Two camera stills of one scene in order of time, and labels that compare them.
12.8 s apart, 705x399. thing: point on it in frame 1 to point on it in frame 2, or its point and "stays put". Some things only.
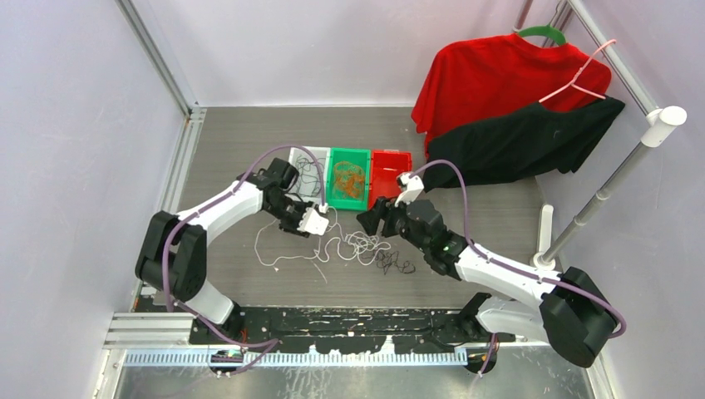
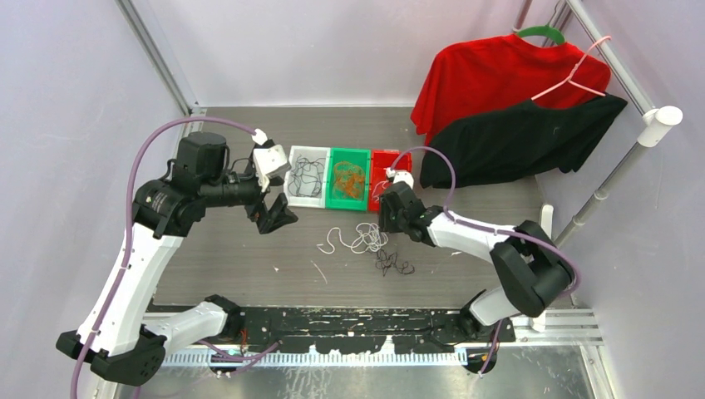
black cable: [310, 173] stays put
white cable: [317, 254] to [383, 182]
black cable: [309, 172] stays put
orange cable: [349, 179] stays put
